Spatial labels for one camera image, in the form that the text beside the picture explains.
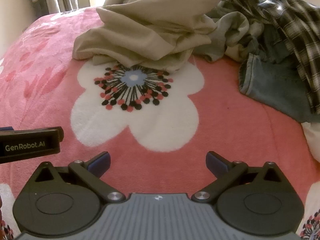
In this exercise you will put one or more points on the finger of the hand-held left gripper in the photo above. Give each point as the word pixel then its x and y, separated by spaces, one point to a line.
pixel 56 133

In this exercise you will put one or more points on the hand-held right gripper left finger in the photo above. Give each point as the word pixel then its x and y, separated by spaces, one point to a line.
pixel 98 163

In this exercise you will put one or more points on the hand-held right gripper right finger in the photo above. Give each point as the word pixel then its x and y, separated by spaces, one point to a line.
pixel 216 163

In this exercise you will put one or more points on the beige cloth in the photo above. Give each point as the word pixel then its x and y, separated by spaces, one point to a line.
pixel 150 30

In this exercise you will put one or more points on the pink floral blanket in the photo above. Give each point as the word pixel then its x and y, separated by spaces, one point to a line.
pixel 50 105

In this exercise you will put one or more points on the blue jeans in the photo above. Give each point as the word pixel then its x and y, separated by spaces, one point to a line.
pixel 275 85

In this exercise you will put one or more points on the white pillow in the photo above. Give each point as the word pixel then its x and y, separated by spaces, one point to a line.
pixel 312 140

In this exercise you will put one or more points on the dark box with blue label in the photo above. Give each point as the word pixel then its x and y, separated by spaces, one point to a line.
pixel 36 2

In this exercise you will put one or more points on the grey sweatshirt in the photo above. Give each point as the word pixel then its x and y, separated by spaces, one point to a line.
pixel 230 27

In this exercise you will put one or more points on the plaid shirt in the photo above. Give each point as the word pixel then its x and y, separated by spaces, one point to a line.
pixel 300 30

